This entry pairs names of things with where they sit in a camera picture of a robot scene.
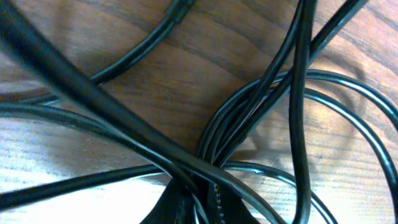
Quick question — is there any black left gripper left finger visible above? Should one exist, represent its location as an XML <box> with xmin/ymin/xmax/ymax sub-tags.
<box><xmin>141</xmin><ymin>179</ymin><xmax>195</xmax><ymax>224</ymax></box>

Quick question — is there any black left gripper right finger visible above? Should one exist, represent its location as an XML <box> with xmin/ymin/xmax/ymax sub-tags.
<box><xmin>198</xmin><ymin>179</ymin><xmax>259</xmax><ymax>224</ymax></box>

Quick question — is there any black USB cable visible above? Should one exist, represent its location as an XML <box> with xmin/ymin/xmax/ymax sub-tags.
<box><xmin>0</xmin><ymin>0</ymin><xmax>398</xmax><ymax>224</ymax></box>

